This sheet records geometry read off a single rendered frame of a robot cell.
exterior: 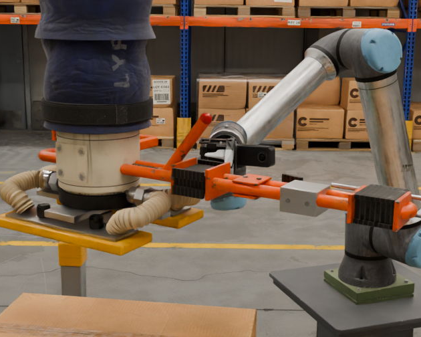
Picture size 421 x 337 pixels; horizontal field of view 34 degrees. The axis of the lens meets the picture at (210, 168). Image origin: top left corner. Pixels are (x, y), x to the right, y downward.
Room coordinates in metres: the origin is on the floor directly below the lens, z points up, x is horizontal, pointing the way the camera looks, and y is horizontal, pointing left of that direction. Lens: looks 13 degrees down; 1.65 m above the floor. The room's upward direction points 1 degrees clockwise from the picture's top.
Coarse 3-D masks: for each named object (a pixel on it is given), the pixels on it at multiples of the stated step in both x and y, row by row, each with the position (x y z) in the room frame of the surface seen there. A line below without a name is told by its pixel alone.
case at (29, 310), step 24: (24, 312) 1.54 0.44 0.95; (48, 312) 1.54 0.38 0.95; (72, 312) 1.54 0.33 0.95; (96, 312) 1.54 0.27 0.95; (120, 312) 1.55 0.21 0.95; (144, 312) 1.55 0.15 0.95; (168, 312) 1.55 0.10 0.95; (192, 312) 1.55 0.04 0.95; (216, 312) 1.55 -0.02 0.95; (240, 312) 1.55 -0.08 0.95; (0, 336) 1.41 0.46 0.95; (24, 336) 1.41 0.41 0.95; (48, 336) 1.42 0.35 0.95; (72, 336) 1.42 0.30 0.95; (96, 336) 1.42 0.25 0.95; (120, 336) 1.42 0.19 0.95; (144, 336) 1.42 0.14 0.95; (168, 336) 1.42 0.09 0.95; (192, 336) 1.42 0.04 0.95; (216, 336) 1.42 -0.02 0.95; (240, 336) 1.43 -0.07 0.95
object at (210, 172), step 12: (180, 168) 1.26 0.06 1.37; (192, 168) 1.29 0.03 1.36; (204, 168) 1.29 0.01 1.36; (216, 168) 1.25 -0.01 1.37; (228, 168) 1.29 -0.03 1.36; (180, 180) 1.26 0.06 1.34; (192, 180) 1.24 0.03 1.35; (204, 180) 1.24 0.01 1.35; (180, 192) 1.25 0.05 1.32; (192, 192) 1.24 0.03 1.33; (204, 192) 1.24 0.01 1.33; (216, 192) 1.26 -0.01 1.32; (228, 192) 1.30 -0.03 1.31
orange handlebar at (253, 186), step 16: (144, 144) 1.61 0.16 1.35; (48, 160) 1.45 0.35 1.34; (144, 176) 1.32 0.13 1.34; (160, 176) 1.30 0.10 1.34; (224, 176) 1.28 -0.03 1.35; (240, 176) 1.27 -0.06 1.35; (256, 176) 1.25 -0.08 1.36; (240, 192) 1.21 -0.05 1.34; (256, 192) 1.19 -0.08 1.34; (272, 192) 1.18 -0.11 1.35; (336, 192) 1.16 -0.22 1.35; (336, 208) 1.12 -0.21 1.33; (416, 208) 1.08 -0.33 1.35
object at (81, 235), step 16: (32, 208) 1.43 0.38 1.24; (48, 208) 1.37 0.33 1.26; (0, 224) 1.37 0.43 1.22; (16, 224) 1.34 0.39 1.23; (32, 224) 1.33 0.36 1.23; (48, 224) 1.32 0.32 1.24; (64, 224) 1.32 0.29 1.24; (80, 224) 1.32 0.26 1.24; (96, 224) 1.29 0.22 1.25; (64, 240) 1.28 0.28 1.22; (80, 240) 1.26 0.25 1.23; (96, 240) 1.24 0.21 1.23; (112, 240) 1.24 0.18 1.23; (128, 240) 1.24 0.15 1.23; (144, 240) 1.27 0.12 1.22
